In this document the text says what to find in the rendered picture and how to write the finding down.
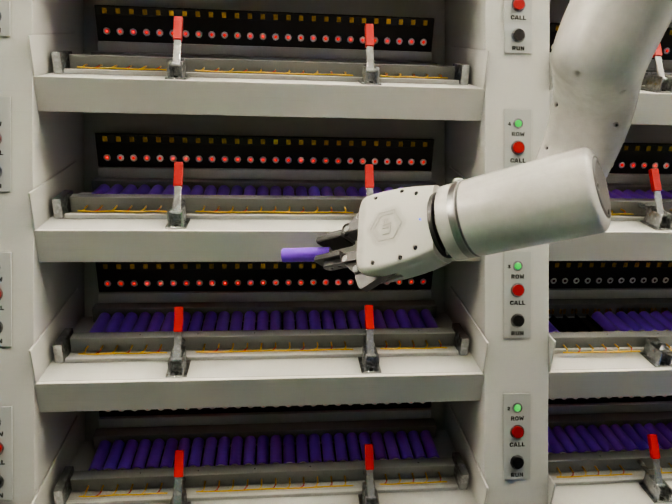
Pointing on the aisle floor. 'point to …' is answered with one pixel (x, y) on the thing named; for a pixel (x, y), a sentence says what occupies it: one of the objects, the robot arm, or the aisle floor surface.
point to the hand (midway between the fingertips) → (334, 250)
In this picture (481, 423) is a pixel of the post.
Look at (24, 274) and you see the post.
